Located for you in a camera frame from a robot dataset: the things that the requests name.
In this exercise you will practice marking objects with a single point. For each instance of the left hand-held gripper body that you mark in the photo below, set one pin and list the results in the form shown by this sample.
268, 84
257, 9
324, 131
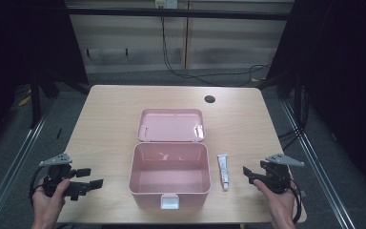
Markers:
57, 173

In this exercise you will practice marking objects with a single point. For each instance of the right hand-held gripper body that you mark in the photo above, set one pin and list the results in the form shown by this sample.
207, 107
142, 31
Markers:
278, 178

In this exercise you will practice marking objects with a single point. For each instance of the white ointment tube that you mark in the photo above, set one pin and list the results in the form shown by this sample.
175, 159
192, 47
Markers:
223, 170

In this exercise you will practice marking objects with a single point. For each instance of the pink plastic box with lid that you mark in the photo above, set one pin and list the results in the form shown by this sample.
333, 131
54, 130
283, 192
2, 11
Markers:
170, 171

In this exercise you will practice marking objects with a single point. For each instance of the person's right hand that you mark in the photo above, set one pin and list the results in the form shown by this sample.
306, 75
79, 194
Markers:
279, 205

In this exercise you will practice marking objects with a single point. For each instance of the person's left hand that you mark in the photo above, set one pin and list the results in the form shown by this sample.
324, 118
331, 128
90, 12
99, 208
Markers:
47, 206

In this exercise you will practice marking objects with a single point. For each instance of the small black floor object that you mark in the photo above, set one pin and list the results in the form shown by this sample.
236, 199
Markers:
58, 133

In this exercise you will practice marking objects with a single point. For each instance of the black metal stand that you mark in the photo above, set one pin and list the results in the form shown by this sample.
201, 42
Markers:
35, 101
297, 95

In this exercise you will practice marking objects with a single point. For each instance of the yellow floor tape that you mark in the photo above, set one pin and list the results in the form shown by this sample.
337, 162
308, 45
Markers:
24, 101

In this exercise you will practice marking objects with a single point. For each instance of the black curtain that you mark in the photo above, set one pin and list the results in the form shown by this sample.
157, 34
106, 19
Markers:
346, 63
19, 41

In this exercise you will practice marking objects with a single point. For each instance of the metal floor rail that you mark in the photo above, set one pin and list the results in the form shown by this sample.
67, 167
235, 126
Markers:
317, 171
9, 171

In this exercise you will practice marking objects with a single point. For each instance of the black horizontal frame bar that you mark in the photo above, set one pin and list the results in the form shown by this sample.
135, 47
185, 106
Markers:
178, 13

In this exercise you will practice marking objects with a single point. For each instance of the white wall socket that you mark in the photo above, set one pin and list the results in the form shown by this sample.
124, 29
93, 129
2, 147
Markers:
166, 3

